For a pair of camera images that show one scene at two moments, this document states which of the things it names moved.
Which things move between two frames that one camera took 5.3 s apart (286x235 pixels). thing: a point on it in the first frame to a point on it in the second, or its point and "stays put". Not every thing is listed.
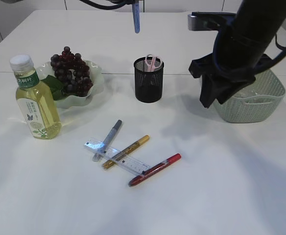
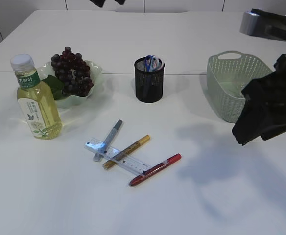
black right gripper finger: [232, 88] to [279, 124]
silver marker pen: [106, 144] stays put
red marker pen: [155, 170] stays put
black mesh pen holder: [149, 84] stays put
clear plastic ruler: [116, 156] stays put
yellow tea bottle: [35, 99] stays put
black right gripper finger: [207, 92] to [253, 119]
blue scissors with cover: [136, 15] to [148, 60]
